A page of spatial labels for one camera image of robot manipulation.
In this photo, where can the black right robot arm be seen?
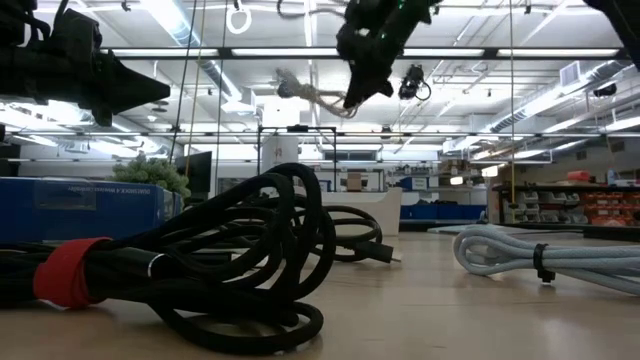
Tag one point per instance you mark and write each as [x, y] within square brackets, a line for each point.
[622, 25]

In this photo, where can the green artificial plant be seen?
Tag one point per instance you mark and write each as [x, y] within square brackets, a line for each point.
[150, 173]

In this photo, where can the blue cardboard box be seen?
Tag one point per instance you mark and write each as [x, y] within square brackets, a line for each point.
[75, 215]

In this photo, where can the black monitor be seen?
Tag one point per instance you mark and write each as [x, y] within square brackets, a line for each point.
[196, 172]

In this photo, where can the row of blue bins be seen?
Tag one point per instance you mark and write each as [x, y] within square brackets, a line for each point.
[440, 212]

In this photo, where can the storage shelf with orange bins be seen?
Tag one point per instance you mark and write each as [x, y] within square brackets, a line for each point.
[600, 205]

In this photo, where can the black hanging camera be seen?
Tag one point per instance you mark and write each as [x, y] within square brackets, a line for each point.
[412, 82]

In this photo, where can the black metal stand frame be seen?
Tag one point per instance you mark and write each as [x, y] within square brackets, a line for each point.
[297, 129]

